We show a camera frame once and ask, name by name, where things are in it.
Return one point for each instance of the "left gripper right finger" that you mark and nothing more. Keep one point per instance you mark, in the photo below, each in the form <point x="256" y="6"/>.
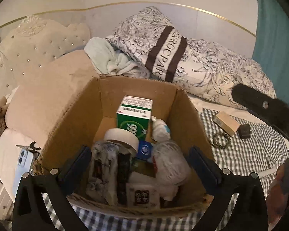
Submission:
<point x="212" y="177"/>

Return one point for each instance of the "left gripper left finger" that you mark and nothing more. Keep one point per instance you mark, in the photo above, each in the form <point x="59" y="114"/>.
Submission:
<point x="68" y="177"/>

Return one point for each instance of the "crinkled plastic wrapper pack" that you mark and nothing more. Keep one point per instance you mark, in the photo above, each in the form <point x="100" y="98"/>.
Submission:
<point x="102" y="179"/>

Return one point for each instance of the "white foam strip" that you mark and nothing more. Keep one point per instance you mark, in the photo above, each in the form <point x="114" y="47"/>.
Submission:
<point x="267" y="172"/>

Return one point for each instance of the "brown kraft paper box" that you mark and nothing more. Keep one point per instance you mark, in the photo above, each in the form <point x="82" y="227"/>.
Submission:
<point x="226" y="122"/>

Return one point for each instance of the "white tape roll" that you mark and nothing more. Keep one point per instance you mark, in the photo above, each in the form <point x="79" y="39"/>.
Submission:
<point x="124" y="137"/>

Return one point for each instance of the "blue white tissue pack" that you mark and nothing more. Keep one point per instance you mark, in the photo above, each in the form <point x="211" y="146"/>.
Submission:
<point x="160" y="130"/>

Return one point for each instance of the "white sachet dark label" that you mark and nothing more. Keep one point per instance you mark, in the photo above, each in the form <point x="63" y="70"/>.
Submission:
<point x="142" y="196"/>

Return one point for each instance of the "green white medicine box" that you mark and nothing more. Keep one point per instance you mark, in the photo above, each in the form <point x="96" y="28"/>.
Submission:
<point x="134" y="115"/>

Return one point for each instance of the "white round bottle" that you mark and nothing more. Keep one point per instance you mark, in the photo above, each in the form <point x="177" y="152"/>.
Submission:
<point x="144" y="150"/>

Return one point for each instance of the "person hand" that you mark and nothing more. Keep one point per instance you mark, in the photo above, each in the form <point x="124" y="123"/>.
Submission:
<point x="278" y="194"/>

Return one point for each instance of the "small black pouch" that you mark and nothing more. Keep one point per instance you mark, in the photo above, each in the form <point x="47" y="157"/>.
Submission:
<point x="244" y="131"/>

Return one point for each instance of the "checkered bed sheet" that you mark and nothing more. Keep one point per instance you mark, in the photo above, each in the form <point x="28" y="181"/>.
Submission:
<point x="265" y="149"/>

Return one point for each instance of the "light blue smartphone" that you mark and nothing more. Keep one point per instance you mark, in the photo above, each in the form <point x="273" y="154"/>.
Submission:
<point x="24" y="164"/>

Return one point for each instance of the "teal curtain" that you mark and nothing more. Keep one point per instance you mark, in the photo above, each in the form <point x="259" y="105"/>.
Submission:
<point x="271" y="49"/>

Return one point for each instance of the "beige pillow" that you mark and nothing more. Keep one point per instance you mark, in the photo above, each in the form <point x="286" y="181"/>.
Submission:
<point x="38" y="105"/>

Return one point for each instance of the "floral duvet roll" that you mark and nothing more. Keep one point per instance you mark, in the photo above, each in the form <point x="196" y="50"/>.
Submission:
<point x="204" y="69"/>

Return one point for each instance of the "mint green towel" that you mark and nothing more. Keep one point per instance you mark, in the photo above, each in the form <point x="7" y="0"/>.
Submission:
<point x="107" y="60"/>

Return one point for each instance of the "tufted cream headboard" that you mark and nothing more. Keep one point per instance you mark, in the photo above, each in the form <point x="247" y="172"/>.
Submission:
<point x="33" y="44"/>

